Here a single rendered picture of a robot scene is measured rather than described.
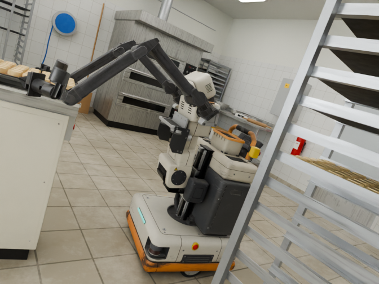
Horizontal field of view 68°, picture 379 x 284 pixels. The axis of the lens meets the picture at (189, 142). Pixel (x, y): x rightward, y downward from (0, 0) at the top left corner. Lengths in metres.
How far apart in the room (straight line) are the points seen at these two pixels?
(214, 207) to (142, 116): 3.75
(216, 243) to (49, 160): 1.12
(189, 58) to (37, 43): 2.66
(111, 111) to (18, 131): 3.68
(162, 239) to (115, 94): 3.64
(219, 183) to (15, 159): 1.10
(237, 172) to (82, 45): 4.59
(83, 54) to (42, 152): 4.44
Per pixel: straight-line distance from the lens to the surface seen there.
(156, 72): 1.88
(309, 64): 0.90
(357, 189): 0.84
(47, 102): 1.46
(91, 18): 5.86
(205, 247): 1.89
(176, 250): 1.80
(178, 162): 1.73
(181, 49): 5.48
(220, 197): 1.78
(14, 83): 1.76
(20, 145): 1.52
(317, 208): 0.87
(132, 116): 5.26
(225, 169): 1.73
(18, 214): 1.67
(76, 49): 5.81
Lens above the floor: 1.17
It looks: 11 degrees down
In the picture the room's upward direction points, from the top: 19 degrees clockwise
